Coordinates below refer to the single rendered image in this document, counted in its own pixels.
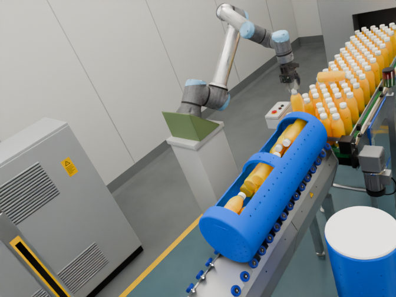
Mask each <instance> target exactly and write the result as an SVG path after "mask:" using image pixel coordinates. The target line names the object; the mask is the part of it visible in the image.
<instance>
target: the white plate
mask: <svg viewBox="0 0 396 297"><path fill-rule="evenodd" d="M325 236H326V239H327V241H328V243H329V244H330V246H331V247H332V248H333V249H334V250H336V251H337V252H339V253H340V254H342V255H344V256H347V257H349V258H354V259H362V260H368V259H376V258H380V257H383V256H385V255H387V254H389V253H391V252H392V251H393V250H394V249H395V248H396V220H395V219H394V218H393V217H392V216H391V215H389V214H388V213H386V212H384V211H382V210H380V209H376V208H373V207H366V206H355V207H349V208H346V209H343V210H340V211H338V212H337V213H335V214H334V215H333V216H331V218H330V219H329V220H328V221H327V223H326V226H325Z"/></svg>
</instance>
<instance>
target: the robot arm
mask: <svg viewBox="0 0 396 297"><path fill-rule="evenodd" d="M216 16H217V17H218V18H219V19H220V20H221V21H226V22H227V23H228V24H227V30H226V33H225V37H224V40H223V44H222V48H221V51H220V55H219V59H218V62H217V66H216V70H215V72H214V77H213V81H212V82H211V83H210V84H209V85H208V86H206V85H207V83H206V82H205V81H202V80H194V79H190V80H187V81H186V84H185V86H184V91H183V96H182V100H181V105H180V107H179V108H178V110H177V111H176V112H177V113H184V114H191V115H194V116H197V117H200V118H202V112H201V107H202V106H203V107H207V108H211V109H213V110H218V111H223V110H224V109H225V108H226V107H227V106H228V104H229V101H230V94H229V93H228V88H227V82H228V79H229V75H230V71H231V68H232V64H233V60H234V57H235V53H236V50H237V46H238V43H239V39H240V36H242V37H243V38H245V39H248V40H251V41H253V42H255V43H258V44H260V45H262V46H264V47H266V48H271V49H274V50H275V52H276V57H277V60H278V63H279V64H280V71H281V74H280V75H279V78H280V82H281V83H286V85H285V91H286V90H288V91H289V92H290V93H291V83H292V82H294V90H297V93H298V92H299V89H300V83H301V79H300V76H299V74H298V73H297V72H296V70H295V68H298V67H299V63H295V62H293V61H292V60H293V53H292V48H291V42H290V39H289V34H288V32H287V31H286V30H280V31H276V32H272V31H269V30H267V29H264V28H262V27H260V26H258V25H256V24H254V23H253V22H250V21H249V16H248V13H247V12H246V11H244V10H242V9H239V8H237V7H235V6H233V5H231V4H228V3H222V4H220V5H219V6H218V7H217V8H216ZM281 77H282V80H281Z"/></svg>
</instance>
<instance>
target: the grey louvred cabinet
mask: <svg viewBox="0 0 396 297"><path fill-rule="evenodd" d="M0 210H1V211H3V212H5V214H6V215H7V216H8V217H9V218H10V220H11V221H12V222H13V223H14V225H15V226H16V227H17V228H18V229H19V230H20V231H21V233H22V234H23V235H24V236H25V237H26V238H27V240H28V241H29V242H30V244H31V245H33V247H34V248H35V249H36V250H37V252H38V253H39V254H40V255H41V256H42V257H43V259H44V260H45V261H46V262H47V264H49V266H50V267H51V268H52V269H53V271H54V272H55V273H56V274H57V275H58V276H59V278H60V279H61V280H62V281H63V282H64V283H65V285H66V286H67V287H68V288H69V290H70V291H71V292H72V293H73V294H74V295H75V297H95V296H96V295H97V294H98V293H99V292H100V291H101V290H102V289H103V288H104V287H105V286H106V285H107V284H109V283H110V282H111V281H112V280H113V279H114V278H115V277H116V276H117V275H118V274H119V273H120V272H121V271H122V270H123V269H124V268H125V267H126V266H127V265H128V264H129V263H130V262H131V261H133V260H134V259H135V258H136V257H137V256H138V255H139V254H140V253H141V252H142V251H143V250H144V249H143V248H142V247H141V245H142V244H141V242H140V240H139V239H138V237H137V235H136V234H135V232H134V230H133V229H132V227H131V226H130V224H129V222H128V221H127V219H126V217H125V216H124V214H123V213H122V211H121V209H120V208H119V206H118V204H117V203H116V201H115V200H114V198H113V196H112V195H111V193H110V191H109V190H108V188H107V186H106V185H105V183H104V182H103V180H102V178H101V177H100V175H99V173H98V172H97V170H96V169H95V167H94V165H93V164H92V162H91V160H90V159H89V157H88V156H87V154H86V152H85V151H84V149H83V147H82V146H81V144H80V142H79V141H78V139H77V138H76V136H75V134H74V133H73V131H72V129H71V128H70V126H69V125H68V123H67V122H64V121H60V120H55V119H52V118H48V117H44V118H42V119H40V120H39V121H37V122H36V123H34V124H32V125H30V126H29V127H27V128H25V129H23V130H22V131H20V132H18V133H16V134H15V135H13V136H11V137H10V138H8V139H6V140H4V141H3V142H1V143H0ZM0 297H49V295H48V294H47V293H46V292H45V291H44V290H43V288H42V287H40V286H39V284H38V283H37V282H36V281H35V280H34V279H33V278H32V276H31V275H30V274H29V273H28V272H27V271H26V270H25V269H24V268H23V267H22V266H21V264H20V263H19V262H18V261H17V260H16V259H15V258H14V257H13V256H12V255H11V254H10V252H9V251H8V250H7V249H6V248H5V247H4V245H3V244H2V243H1V242H0Z"/></svg>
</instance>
